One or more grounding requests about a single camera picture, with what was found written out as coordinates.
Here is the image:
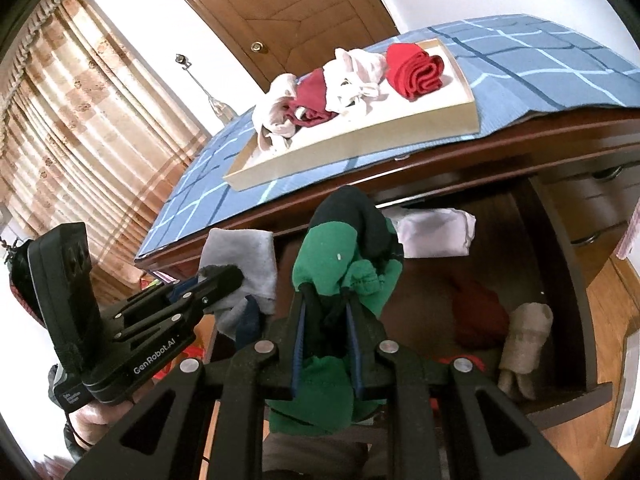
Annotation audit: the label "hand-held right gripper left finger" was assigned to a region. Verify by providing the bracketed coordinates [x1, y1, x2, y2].
[65, 285, 308, 480]

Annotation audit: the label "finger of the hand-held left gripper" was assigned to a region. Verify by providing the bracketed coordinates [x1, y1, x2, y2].
[112, 264, 247, 356]
[102, 280, 201, 323]

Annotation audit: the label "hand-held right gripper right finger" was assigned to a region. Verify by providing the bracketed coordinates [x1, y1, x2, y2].
[345, 292, 581, 480]

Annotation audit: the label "grey underwear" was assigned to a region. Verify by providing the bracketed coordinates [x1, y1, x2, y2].
[197, 228, 277, 341]

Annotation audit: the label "navy blue underwear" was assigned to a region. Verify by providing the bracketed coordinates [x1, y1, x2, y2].
[234, 295, 263, 348]

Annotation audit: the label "green and black sock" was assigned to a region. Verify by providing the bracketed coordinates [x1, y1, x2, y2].
[267, 186, 405, 436]

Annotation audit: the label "white lilac underwear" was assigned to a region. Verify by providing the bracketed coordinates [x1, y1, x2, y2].
[385, 207, 477, 260]

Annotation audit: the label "beige underwear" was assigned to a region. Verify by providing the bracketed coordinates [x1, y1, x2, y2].
[497, 302, 553, 401]

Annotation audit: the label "pinkish white sock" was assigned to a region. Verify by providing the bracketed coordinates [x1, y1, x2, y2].
[251, 74, 301, 153]

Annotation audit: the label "cream shallow tray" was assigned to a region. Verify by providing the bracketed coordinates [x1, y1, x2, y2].
[222, 37, 476, 192]

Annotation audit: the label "dark red underwear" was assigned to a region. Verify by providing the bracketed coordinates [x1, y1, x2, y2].
[287, 70, 341, 128]

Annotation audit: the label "bright red sock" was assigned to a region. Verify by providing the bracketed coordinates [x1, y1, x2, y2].
[385, 42, 446, 101]

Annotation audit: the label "small wooden desk drawer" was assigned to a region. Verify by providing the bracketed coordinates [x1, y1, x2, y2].
[542, 152, 640, 201]
[565, 195, 640, 261]

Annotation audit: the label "person's left hand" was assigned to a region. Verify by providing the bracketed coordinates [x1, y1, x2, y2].
[72, 389, 137, 442]

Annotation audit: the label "colourful packets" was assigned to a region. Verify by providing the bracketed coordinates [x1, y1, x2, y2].
[140, 267, 168, 291]

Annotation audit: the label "black red bag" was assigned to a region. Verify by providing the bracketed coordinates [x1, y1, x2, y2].
[5, 237, 48, 326]

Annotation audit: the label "beige patterned curtain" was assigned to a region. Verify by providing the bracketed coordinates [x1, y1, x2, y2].
[0, 0, 211, 306]

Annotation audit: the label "dark wooden desk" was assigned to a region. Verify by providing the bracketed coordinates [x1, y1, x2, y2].
[135, 105, 640, 411]

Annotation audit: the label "white flat box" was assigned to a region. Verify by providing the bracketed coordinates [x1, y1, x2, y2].
[606, 327, 640, 450]

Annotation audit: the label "pink patterned cloth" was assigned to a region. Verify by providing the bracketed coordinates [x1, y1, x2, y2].
[616, 205, 640, 261]

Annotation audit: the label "blue checked tablecloth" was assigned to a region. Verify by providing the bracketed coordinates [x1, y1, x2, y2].
[136, 14, 640, 261]

